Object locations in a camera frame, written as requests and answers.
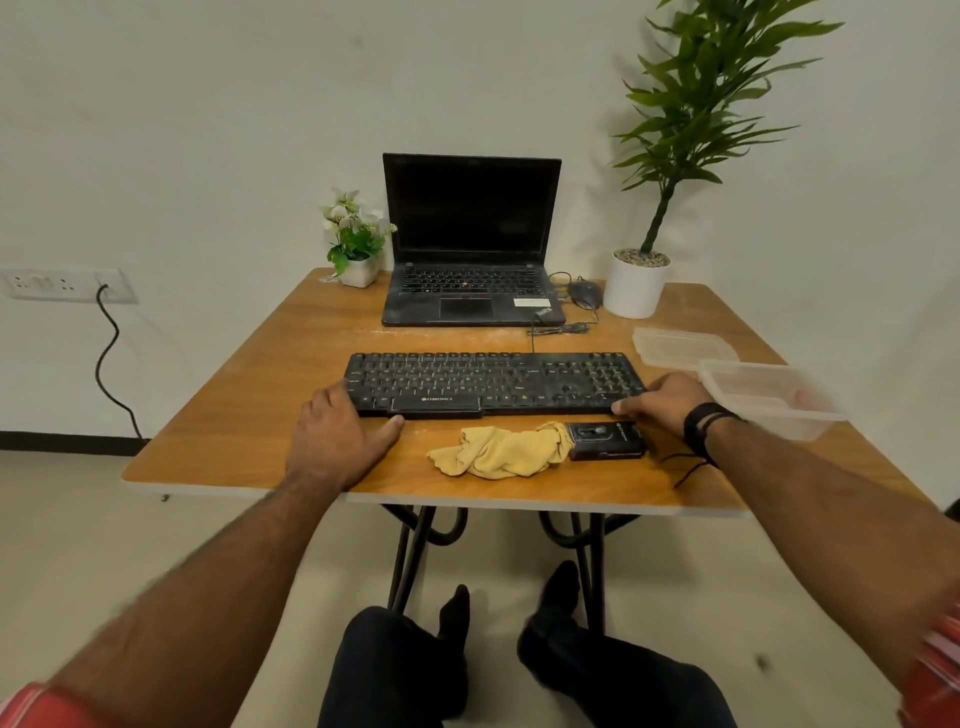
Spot person's left hand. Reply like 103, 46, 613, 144
284, 378, 406, 496

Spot person's right hand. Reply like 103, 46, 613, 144
610, 371, 714, 440

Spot clear plastic container lid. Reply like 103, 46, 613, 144
631, 326, 742, 373

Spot small black brush tool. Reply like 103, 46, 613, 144
563, 419, 648, 463

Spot clear plastic container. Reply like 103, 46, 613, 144
697, 359, 849, 443

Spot yellow cleaning cloth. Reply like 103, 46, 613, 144
426, 420, 577, 481

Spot black keyboard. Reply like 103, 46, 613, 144
342, 350, 649, 421

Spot person's right forearm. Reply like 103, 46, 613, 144
704, 416, 960, 695

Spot person's left forearm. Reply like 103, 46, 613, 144
48, 472, 343, 728

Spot person's left leg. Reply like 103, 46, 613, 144
316, 584, 472, 728

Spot person's leg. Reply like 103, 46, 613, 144
316, 584, 472, 728
515, 559, 740, 728

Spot person's right leg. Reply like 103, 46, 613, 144
515, 559, 740, 728

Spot black wristband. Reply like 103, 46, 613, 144
659, 401, 745, 490

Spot tall green plant white pot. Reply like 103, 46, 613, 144
602, 0, 845, 321

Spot small white flower pot plant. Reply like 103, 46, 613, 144
320, 188, 399, 290

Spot black skirting board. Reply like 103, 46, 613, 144
0, 430, 151, 458

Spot black laptop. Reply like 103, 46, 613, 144
380, 152, 568, 329

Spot red right sleeve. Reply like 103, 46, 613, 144
896, 603, 960, 728

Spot red sleeve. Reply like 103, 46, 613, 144
0, 682, 121, 728
896, 603, 960, 728

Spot red left sleeve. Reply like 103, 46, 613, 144
0, 682, 121, 728

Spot black metal table frame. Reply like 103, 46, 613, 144
380, 503, 643, 635

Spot black mouse cable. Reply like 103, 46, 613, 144
547, 270, 601, 325

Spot black power cable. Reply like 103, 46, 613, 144
93, 284, 145, 440

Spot white wall socket panel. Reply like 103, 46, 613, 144
0, 266, 141, 306

